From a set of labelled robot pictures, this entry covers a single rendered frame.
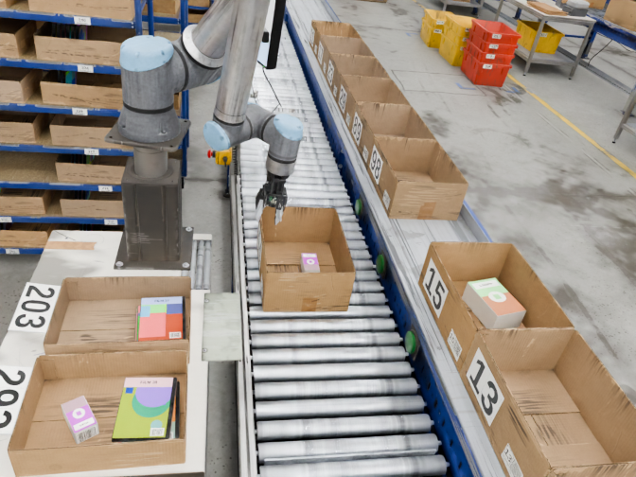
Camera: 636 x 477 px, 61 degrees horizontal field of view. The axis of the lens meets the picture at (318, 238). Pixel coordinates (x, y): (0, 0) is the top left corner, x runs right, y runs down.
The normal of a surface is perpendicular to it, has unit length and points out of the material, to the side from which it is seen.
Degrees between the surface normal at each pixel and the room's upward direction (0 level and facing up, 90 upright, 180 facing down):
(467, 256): 90
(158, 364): 89
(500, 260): 90
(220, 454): 0
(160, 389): 0
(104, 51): 91
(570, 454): 1
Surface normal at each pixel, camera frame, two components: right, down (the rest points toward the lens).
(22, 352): 0.13, -0.81
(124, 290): 0.18, 0.56
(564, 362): -0.98, -0.01
